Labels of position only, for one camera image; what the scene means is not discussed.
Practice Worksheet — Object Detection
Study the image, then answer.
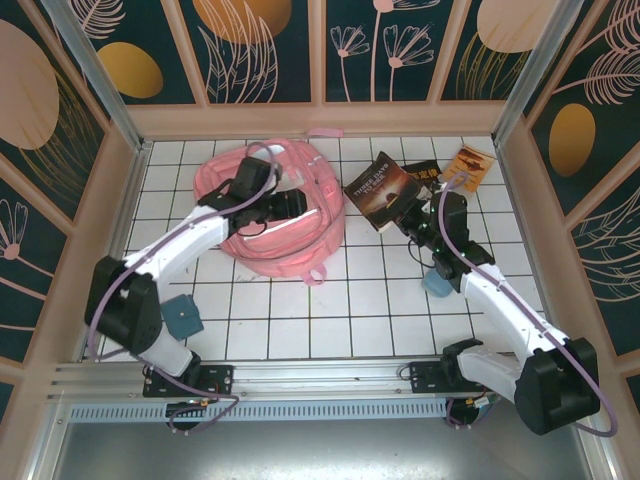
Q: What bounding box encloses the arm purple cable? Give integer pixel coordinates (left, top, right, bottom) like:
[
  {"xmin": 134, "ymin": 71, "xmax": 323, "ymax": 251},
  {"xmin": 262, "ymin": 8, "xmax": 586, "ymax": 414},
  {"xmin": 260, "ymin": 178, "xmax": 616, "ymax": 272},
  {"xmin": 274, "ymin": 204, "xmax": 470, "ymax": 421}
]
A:
[
  {"xmin": 432, "ymin": 172, "xmax": 619, "ymax": 439},
  {"xmin": 85, "ymin": 142, "xmax": 245, "ymax": 435}
]

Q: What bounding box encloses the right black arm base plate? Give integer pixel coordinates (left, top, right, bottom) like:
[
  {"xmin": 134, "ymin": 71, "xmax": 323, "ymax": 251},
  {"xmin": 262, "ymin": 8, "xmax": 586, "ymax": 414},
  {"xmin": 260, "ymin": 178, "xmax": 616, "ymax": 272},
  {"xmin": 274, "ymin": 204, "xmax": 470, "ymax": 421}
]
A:
[{"xmin": 408, "ymin": 360, "xmax": 501, "ymax": 394}]

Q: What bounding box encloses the aluminium frame post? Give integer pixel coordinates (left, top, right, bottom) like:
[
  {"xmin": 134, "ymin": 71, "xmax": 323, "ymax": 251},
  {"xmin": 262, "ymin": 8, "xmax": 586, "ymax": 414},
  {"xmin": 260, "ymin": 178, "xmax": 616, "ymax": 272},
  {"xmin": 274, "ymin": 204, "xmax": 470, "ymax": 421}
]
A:
[
  {"xmin": 39, "ymin": 0, "xmax": 151, "ymax": 152},
  {"xmin": 492, "ymin": 0, "xmax": 584, "ymax": 145}
]

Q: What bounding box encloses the grey slotted cable duct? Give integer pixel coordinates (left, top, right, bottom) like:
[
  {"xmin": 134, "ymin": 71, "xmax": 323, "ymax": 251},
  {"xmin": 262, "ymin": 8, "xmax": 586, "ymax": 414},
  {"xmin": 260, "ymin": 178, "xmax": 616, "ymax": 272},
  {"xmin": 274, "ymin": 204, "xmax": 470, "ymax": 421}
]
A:
[{"xmin": 67, "ymin": 399, "xmax": 451, "ymax": 422}]

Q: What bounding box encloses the orange book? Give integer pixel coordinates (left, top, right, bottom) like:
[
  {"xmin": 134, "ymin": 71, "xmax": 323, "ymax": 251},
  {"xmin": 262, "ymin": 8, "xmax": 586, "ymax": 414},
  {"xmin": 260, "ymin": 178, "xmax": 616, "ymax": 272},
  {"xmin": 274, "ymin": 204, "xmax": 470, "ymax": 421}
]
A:
[{"xmin": 442, "ymin": 144, "xmax": 497, "ymax": 194}]

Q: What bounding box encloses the teal block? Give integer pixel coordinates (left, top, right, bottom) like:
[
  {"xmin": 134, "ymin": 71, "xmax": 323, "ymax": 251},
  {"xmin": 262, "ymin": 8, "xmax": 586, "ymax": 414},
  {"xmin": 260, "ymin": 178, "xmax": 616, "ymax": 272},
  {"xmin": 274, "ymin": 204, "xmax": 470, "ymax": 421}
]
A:
[
  {"xmin": 160, "ymin": 294, "xmax": 205, "ymax": 340},
  {"xmin": 422, "ymin": 269, "xmax": 454, "ymax": 300}
]

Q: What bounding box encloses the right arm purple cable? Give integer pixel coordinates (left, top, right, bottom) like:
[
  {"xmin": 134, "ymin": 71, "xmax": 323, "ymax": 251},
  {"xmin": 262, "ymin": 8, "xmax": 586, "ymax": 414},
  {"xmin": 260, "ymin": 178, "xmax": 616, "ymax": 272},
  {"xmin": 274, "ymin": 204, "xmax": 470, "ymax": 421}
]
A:
[{"xmin": 432, "ymin": 172, "xmax": 619, "ymax": 439}]

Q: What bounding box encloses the right aluminium frame post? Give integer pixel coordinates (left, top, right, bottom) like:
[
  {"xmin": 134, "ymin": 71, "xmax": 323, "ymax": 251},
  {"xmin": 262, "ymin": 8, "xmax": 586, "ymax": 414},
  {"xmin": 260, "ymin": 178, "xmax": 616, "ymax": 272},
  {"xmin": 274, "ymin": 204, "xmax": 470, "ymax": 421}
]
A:
[{"xmin": 492, "ymin": 0, "xmax": 584, "ymax": 145}]

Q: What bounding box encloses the pink backpack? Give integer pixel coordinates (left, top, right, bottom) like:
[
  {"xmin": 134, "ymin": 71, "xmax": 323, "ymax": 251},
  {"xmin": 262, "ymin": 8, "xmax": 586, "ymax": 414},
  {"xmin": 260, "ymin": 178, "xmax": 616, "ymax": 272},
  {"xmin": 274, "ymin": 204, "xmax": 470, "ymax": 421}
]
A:
[{"xmin": 193, "ymin": 127, "xmax": 346, "ymax": 287}]

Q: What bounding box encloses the aluminium mounting rail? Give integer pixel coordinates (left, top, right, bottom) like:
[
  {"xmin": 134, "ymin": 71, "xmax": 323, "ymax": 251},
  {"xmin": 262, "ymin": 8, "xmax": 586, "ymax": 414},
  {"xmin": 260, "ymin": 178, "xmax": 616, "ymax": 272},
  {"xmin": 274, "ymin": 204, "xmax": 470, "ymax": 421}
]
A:
[{"xmin": 47, "ymin": 355, "xmax": 594, "ymax": 401}]

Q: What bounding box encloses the left aluminium frame post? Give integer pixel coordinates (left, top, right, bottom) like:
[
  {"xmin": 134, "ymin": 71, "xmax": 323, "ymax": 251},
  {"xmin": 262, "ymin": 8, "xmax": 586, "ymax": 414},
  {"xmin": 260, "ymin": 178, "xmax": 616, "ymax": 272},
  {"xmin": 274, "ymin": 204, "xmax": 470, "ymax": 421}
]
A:
[{"xmin": 39, "ymin": 0, "xmax": 151, "ymax": 152}]

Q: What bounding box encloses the black book with antlers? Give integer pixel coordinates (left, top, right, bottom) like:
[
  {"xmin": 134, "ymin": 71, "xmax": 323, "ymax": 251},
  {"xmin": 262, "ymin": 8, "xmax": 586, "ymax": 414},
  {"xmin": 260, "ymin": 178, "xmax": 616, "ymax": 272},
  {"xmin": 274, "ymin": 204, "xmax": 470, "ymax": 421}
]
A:
[{"xmin": 402, "ymin": 159, "xmax": 445, "ymax": 189}]

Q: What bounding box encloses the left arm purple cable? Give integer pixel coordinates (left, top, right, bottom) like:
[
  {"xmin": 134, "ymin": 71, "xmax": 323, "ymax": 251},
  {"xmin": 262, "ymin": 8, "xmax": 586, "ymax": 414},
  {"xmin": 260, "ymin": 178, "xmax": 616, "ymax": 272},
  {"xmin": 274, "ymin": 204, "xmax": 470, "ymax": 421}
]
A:
[{"xmin": 85, "ymin": 142, "xmax": 245, "ymax": 435}]

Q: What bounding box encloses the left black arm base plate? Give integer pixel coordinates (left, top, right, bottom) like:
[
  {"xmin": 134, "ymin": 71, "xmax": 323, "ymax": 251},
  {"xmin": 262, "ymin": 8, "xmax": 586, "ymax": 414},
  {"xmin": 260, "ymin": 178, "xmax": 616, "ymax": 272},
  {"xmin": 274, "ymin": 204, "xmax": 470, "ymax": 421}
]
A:
[{"xmin": 143, "ymin": 364, "xmax": 235, "ymax": 399}]

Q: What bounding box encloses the grey metal sheet panel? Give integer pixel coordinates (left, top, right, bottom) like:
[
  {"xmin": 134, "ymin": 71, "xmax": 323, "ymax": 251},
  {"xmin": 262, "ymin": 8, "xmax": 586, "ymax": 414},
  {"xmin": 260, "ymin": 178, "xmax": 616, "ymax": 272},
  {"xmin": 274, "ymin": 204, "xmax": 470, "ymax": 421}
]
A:
[{"xmin": 29, "ymin": 418, "xmax": 612, "ymax": 480}]

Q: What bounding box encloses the dark sunset cover book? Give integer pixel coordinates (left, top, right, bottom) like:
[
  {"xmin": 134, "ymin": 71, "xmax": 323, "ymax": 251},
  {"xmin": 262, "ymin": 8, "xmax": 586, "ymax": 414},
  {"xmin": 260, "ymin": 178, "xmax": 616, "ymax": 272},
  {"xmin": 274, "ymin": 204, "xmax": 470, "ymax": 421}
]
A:
[{"xmin": 342, "ymin": 150, "xmax": 422, "ymax": 234}]

